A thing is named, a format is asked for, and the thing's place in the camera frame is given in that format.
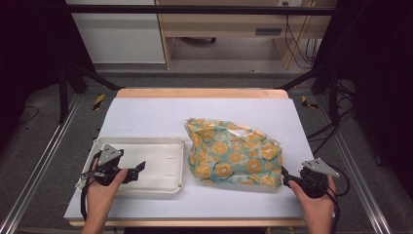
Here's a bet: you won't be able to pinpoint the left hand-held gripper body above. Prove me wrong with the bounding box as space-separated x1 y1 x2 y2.
81 143 131 187

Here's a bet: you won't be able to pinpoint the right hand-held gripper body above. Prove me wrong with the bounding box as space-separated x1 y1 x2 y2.
298 158 341 199

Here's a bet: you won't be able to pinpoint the white plastic tray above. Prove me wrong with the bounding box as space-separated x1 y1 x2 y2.
75 136 186 200

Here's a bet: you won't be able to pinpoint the floral fabric bag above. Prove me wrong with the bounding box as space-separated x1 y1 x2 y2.
184 117 284 189

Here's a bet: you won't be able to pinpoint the person's right hand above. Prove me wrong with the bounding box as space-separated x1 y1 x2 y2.
287 175 337 224

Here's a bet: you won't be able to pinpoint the person's left hand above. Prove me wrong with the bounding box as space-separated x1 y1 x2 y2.
86 159 129 215

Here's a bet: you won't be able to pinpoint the white table mat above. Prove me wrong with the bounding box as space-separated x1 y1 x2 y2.
63 97 335 220

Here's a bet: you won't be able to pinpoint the yellow-black tape strip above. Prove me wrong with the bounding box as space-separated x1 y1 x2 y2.
93 93 107 112
300 95 320 111

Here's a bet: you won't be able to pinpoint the black metal stand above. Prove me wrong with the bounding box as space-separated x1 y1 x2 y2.
276 61 342 125
57 60 126 125

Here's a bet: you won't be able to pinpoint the wooden table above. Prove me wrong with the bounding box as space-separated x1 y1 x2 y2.
68 87 308 228

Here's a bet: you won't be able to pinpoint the white cabinet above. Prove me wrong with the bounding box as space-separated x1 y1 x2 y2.
65 0 167 65

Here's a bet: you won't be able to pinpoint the black curtain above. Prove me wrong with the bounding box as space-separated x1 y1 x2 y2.
313 0 413 199
0 0 96 149

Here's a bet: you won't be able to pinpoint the light wooden desk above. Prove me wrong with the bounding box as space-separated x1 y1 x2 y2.
155 0 339 70

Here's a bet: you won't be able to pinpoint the right hand-held gripper cable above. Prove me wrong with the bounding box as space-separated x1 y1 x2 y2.
324 164 352 234

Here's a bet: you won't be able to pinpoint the aluminium floor rail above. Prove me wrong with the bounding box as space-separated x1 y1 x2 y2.
316 95 394 234
0 93 83 234

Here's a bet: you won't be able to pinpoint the black floor cables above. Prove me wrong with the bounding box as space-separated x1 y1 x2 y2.
306 81 358 158

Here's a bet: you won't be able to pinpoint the thin black floor cable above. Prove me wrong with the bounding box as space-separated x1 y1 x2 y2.
18 104 40 126

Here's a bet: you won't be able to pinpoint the black hanging desk cables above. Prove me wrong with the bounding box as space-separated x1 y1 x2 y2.
282 1 321 70

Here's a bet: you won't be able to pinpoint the black frame crossbeam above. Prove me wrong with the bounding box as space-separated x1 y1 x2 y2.
64 4 337 17

